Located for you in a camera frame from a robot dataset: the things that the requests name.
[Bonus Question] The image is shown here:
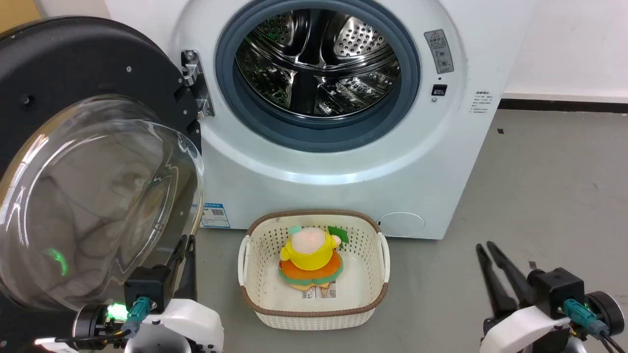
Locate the tan wooden panel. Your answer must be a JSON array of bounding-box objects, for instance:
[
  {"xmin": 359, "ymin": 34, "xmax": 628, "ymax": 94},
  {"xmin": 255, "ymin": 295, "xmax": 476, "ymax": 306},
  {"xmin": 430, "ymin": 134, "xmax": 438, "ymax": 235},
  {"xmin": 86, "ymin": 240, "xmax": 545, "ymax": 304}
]
[{"xmin": 0, "ymin": 0, "xmax": 43, "ymax": 34}]

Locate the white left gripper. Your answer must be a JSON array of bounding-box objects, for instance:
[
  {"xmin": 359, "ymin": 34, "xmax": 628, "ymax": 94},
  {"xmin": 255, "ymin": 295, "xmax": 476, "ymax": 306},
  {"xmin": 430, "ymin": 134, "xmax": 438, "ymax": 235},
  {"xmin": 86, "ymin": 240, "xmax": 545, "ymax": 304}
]
[{"xmin": 124, "ymin": 235, "xmax": 225, "ymax": 353}]

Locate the white doll tag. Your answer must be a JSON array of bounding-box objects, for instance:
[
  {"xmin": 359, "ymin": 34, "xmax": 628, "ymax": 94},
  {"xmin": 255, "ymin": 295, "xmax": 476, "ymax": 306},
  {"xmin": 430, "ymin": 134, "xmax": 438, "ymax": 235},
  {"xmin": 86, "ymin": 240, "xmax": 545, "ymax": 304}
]
[{"xmin": 301, "ymin": 285, "xmax": 337, "ymax": 301}]

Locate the white front-load washing machine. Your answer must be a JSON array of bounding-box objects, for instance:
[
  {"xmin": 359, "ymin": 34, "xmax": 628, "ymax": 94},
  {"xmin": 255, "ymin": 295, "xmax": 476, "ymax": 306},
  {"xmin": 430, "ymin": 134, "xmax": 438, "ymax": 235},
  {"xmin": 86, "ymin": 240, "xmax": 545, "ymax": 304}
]
[{"xmin": 104, "ymin": 0, "xmax": 539, "ymax": 240}]

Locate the yellow orange plush doll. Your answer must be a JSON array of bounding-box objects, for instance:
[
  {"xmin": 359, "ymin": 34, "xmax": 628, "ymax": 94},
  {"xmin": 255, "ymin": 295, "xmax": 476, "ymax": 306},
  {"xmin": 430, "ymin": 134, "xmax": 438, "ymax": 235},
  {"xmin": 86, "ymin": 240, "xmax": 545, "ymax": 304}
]
[{"xmin": 278, "ymin": 226, "xmax": 350, "ymax": 291}]

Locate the round filter cover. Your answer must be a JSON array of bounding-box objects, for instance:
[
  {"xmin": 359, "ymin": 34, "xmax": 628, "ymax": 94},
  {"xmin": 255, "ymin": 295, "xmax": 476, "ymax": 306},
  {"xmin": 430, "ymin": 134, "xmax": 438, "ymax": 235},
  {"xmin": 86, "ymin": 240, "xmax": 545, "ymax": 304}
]
[{"xmin": 378, "ymin": 212, "xmax": 426, "ymax": 238}]

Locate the blue energy label sticker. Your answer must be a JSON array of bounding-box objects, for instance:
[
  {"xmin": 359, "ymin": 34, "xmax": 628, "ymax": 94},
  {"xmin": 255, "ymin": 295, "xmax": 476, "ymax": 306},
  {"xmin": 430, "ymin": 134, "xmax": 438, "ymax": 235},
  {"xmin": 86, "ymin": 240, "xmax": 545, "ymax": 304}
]
[{"xmin": 200, "ymin": 202, "xmax": 231, "ymax": 229}]

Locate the metal door hinge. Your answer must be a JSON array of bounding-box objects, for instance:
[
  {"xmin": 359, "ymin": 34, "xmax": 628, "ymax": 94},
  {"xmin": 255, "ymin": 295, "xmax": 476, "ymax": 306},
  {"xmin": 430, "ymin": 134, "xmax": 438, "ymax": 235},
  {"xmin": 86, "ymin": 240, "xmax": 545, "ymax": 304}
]
[{"xmin": 181, "ymin": 49, "xmax": 215, "ymax": 118}]

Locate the grey warning sticker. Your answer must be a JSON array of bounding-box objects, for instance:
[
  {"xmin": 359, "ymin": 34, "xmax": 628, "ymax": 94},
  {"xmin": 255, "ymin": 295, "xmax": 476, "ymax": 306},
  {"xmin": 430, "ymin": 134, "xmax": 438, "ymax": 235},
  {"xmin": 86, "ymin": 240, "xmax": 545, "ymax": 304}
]
[{"xmin": 424, "ymin": 29, "xmax": 455, "ymax": 75}]

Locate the right arm teal plug cable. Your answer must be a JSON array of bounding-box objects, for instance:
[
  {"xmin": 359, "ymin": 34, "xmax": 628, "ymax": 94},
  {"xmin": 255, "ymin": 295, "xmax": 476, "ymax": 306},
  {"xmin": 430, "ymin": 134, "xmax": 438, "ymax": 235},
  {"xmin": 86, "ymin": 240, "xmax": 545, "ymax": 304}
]
[{"xmin": 563, "ymin": 298, "xmax": 628, "ymax": 353}]

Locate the stainless steel drum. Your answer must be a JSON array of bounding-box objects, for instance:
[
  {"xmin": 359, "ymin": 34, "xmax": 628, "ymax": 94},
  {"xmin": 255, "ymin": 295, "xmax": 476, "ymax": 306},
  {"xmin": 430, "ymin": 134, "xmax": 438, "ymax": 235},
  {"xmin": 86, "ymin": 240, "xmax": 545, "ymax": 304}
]
[{"xmin": 235, "ymin": 8, "xmax": 402, "ymax": 119}]

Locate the small text sticker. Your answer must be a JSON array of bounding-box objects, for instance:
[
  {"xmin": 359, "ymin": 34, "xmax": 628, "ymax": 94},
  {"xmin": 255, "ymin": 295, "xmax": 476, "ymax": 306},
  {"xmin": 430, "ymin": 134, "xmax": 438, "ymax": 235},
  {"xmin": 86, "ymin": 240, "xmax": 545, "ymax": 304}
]
[{"xmin": 471, "ymin": 90, "xmax": 494, "ymax": 115}]

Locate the black round door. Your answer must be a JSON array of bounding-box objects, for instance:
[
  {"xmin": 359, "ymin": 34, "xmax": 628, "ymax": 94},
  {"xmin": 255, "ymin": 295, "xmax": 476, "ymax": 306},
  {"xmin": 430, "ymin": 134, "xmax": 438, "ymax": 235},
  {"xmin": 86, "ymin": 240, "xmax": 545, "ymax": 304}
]
[{"xmin": 0, "ymin": 16, "xmax": 205, "ymax": 353}]

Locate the black wall baseboard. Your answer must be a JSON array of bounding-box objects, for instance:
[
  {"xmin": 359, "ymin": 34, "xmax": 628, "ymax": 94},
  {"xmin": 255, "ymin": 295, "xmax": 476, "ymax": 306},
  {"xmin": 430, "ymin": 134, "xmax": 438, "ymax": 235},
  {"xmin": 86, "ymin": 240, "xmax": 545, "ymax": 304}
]
[{"xmin": 498, "ymin": 99, "xmax": 628, "ymax": 114}]

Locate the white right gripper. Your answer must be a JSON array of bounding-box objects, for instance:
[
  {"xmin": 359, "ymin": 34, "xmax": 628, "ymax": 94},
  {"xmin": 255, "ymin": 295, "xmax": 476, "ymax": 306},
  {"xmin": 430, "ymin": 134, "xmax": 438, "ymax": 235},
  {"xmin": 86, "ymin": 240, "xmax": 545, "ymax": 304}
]
[{"xmin": 475, "ymin": 241, "xmax": 574, "ymax": 353}]

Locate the white laundry basket, brown rim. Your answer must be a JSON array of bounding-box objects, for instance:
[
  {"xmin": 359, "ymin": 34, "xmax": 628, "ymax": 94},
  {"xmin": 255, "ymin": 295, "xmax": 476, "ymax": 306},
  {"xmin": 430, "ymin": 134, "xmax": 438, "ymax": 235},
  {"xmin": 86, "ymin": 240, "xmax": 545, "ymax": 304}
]
[{"xmin": 237, "ymin": 210, "xmax": 391, "ymax": 330}]

